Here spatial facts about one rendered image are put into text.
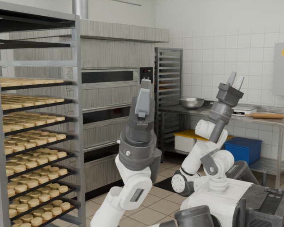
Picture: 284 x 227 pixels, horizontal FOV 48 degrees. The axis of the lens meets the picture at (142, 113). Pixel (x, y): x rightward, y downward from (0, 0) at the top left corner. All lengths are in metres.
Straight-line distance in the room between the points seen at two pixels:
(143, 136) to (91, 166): 3.07
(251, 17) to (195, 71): 1.22
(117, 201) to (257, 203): 0.41
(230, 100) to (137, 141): 0.66
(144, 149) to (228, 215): 0.34
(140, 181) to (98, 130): 2.97
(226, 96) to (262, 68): 3.68
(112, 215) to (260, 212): 0.40
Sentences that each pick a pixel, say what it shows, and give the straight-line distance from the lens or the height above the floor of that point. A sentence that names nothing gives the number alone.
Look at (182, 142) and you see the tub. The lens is 4.99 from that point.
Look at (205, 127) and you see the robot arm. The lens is 1.31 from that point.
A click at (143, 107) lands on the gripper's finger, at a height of 1.50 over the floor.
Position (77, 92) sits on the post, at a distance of 1.60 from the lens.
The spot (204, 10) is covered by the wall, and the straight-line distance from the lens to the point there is 5.47.
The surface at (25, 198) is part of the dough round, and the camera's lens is 1.64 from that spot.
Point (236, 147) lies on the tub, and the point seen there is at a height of 0.46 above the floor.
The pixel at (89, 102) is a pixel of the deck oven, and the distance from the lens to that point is 3.61.
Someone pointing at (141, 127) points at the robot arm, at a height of 1.46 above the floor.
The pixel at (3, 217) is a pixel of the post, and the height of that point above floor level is 1.00.
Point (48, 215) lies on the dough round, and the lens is 1.65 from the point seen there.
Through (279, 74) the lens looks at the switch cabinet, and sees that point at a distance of 4.69.
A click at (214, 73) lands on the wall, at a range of 5.31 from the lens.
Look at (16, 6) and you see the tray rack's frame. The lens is 1.38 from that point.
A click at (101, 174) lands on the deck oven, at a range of 3.91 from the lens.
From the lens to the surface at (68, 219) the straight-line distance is 1.85.
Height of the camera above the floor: 1.60
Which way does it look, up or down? 9 degrees down
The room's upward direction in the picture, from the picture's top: straight up
